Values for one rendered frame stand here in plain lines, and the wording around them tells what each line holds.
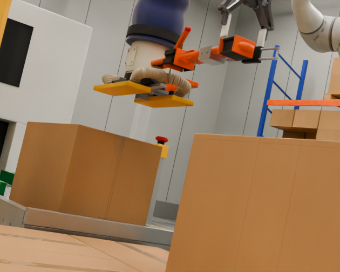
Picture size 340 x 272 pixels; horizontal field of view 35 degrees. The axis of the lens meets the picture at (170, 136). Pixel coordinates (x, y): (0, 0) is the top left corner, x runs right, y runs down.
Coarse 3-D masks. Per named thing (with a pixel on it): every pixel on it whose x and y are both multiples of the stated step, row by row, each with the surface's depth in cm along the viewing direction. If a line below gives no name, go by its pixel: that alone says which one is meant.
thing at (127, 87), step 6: (126, 78) 201; (108, 84) 205; (114, 84) 200; (120, 84) 195; (126, 84) 190; (132, 84) 191; (138, 84) 192; (96, 90) 218; (102, 90) 214; (108, 90) 210; (114, 90) 207; (120, 90) 204; (126, 90) 201; (132, 90) 198; (138, 90) 195; (144, 90) 193; (150, 90) 194
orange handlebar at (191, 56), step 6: (240, 42) 155; (216, 48) 165; (240, 48) 155; (246, 48) 155; (252, 48) 155; (186, 54) 181; (192, 54) 177; (198, 54) 174; (156, 60) 200; (162, 60) 196; (192, 60) 181; (198, 60) 179; (162, 66) 204; (192, 84) 226; (198, 84) 229
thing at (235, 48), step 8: (224, 40) 161; (232, 40) 158; (240, 40) 155; (248, 40) 157; (224, 48) 161; (232, 48) 155; (224, 56) 162; (232, 56) 160; (240, 56) 158; (248, 56) 157
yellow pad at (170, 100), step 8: (152, 96) 222; (160, 96) 207; (168, 96) 201; (176, 96) 200; (144, 104) 228; (152, 104) 222; (160, 104) 217; (168, 104) 212; (176, 104) 208; (184, 104) 204; (192, 104) 203
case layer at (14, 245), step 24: (0, 240) 148; (24, 240) 157; (48, 240) 167; (72, 240) 179; (96, 240) 192; (0, 264) 117; (24, 264) 122; (48, 264) 128; (72, 264) 135; (96, 264) 143; (120, 264) 151; (144, 264) 161
